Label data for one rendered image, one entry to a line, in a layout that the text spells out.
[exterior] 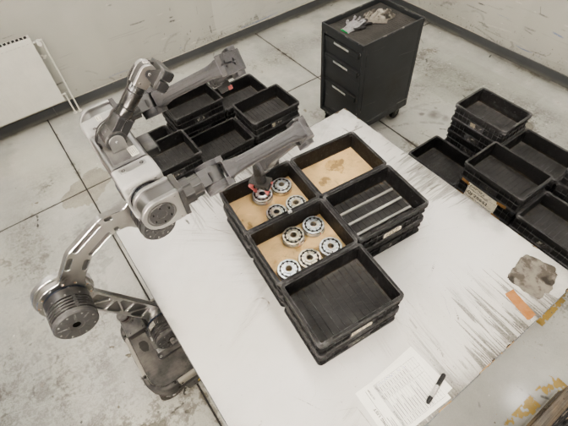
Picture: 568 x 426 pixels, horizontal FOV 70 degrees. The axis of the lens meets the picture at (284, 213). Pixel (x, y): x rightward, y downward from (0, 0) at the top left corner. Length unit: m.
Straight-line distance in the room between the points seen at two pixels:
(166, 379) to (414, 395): 1.25
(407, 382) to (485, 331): 0.41
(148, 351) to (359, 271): 1.25
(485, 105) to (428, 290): 1.76
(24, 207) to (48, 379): 1.49
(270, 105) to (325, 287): 1.77
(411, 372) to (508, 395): 0.97
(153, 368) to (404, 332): 1.31
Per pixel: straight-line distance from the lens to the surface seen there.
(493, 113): 3.31
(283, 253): 1.86
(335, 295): 1.76
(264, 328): 1.85
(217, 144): 3.08
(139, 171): 1.33
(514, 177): 2.89
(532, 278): 2.18
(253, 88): 3.57
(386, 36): 3.17
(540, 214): 2.91
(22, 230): 3.67
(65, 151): 4.15
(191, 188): 1.29
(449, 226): 2.22
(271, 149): 1.38
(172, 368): 2.37
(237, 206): 2.06
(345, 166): 2.21
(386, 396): 1.78
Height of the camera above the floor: 2.40
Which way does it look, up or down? 52 degrees down
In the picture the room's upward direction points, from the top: 5 degrees counter-clockwise
